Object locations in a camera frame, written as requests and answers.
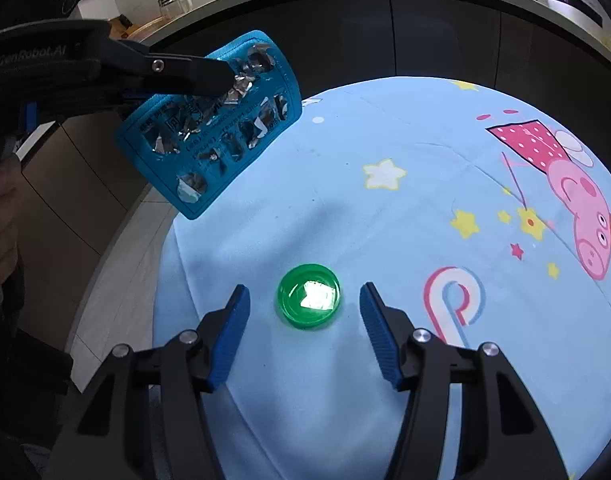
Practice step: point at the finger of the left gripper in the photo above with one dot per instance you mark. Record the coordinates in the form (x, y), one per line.
(187, 75)

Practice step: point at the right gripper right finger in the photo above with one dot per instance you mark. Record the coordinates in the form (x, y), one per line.
(388, 330)

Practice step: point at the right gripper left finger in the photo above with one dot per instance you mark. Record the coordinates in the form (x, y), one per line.
(224, 330)

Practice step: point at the blue blister pill pack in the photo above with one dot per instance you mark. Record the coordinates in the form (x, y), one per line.
(190, 149)

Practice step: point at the green plastic lid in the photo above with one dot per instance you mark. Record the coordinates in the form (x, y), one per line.
(308, 295)

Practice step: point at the dark kitchen cabinets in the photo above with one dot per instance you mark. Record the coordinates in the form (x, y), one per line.
(515, 46)

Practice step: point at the person's left hand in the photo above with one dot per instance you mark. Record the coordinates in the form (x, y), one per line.
(10, 201)

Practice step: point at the glass pitcher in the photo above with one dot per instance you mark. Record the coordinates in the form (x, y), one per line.
(171, 9)

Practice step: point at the light blue cartoon tablecloth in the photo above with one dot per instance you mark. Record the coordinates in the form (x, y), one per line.
(451, 199)

